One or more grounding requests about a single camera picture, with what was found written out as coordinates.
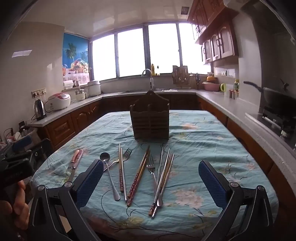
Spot pink plastic basin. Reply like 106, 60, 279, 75
202, 82, 220, 92

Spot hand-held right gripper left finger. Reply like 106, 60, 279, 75
28, 159, 104, 241

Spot wooden dish rack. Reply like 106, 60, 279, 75
171, 65, 193, 89

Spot red-patterned steel chopstick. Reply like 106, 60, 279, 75
119, 143, 124, 193
120, 148, 128, 202

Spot pink-handled knife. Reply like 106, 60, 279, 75
68, 149, 83, 183

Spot black gas stove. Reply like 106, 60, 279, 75
245, 105, 296, 149

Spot steel spoon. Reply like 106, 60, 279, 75
100, 152, 121, 201

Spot steel kitchen faucet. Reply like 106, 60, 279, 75
142, 69, 154, 90

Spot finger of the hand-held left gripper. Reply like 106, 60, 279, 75
29, 138, 54, 173
11, 135, 33, 152

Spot pink-handled fork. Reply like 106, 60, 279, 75
66, 149, 80, 173

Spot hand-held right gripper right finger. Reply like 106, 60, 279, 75
198, 160, 274, 241

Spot black wok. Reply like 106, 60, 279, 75
243, 80, 296, 114

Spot grey kitchen countertop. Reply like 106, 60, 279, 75
29, 89, 296, 160

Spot plain steel chopstick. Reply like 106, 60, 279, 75
156, 143, 164, 186

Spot large kitchen window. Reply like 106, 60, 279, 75
89, 22, 211, 81

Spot steel fork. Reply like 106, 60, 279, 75
103, 148, 133, 172
146, 153, 164, 207

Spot beach and fruit window blind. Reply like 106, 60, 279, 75
62, 32, 90, 81

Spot red-patterned wooden chopstick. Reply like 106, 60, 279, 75
127, 146, 150, 207
129, 149, 151, 205

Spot person's left hand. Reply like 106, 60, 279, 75
0, 180, 30, 230

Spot range hood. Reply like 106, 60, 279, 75
240, 0, 296, 41

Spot teal floral tablecloth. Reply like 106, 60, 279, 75
30, 110, 279, 241

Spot wooden wall cabinets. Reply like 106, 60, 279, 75
187, 0, 240, 65

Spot brown wooden utensil holder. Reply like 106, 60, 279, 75
129, 90, 170, 141

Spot steel electric kettle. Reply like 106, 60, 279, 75
33, 98, 48, 121

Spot red and white rice cooker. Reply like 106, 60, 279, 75
45, 93, 71, 112

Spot white round cooker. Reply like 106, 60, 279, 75
87, 80, 102, 97

